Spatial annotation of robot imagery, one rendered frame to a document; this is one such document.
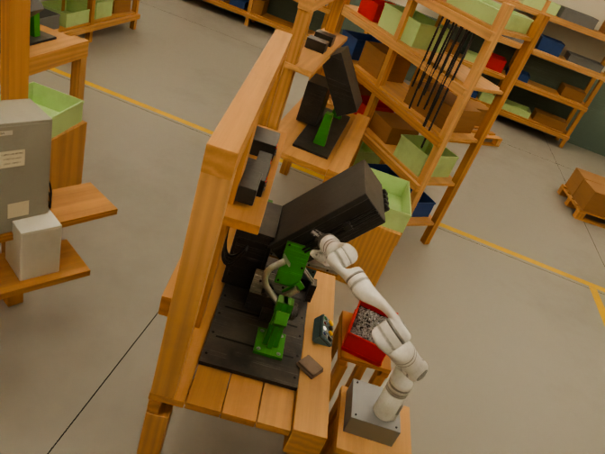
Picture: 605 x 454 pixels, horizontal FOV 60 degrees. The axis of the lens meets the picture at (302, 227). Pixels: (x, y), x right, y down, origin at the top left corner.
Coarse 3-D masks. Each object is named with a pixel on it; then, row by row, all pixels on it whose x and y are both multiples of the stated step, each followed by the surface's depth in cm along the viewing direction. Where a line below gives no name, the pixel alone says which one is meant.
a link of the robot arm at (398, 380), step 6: (396, 366) 201; (396, 372) 202; (402, 372) 200; (390, 378) 206; (396, 378) 203; (402, 378) 204; (408, 378) 205; (390, 384) 205; (396, 384) 202; (402, 384) 203; (408, 384) 204; (396, 390) 203; (402, 390) 202; (408, 390) 203
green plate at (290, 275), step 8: (288, 248) 237; (296, 248) 237; (288, 256) 238; (296, 256) 238; (304, 256) 238; (296, 264) 240; (304, 264) 239; (280, 272) 241; (288, 272) 241; (296, 272) 241; (280, 280) 242; (288, 280) 242; (296, 280) 242
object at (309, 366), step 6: (300, 360) 227; (306, 360) 228; (312, 360) 229; (300, 366) 226; (306, 366) 225; (312, 366) 226; (318, 366) 227; (306, 372) 225; (312, 372) 223; (318, 372) 225
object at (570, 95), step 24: (504, 0) 901; (528, 0) 899; (576, 24) 896; (456, 48) 964; (552, 48) 927; (504, 72) 982; (600, 72) 937; (480, 96) 994; (552, 96) 954; (576, 96) 955; (528, 120) 987; (552, 120) 984; (576, 120) 966
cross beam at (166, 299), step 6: (180, 258) 204; (174, 270) 197; (174, 276) 195; (168, 282) 191; (174, 282) 192; (168, 288) 189; (168, 294) 186; (162, 300) 186; (168, 300) 185; (162, 306) 187; (168, 306) 187; (162, 312) 189
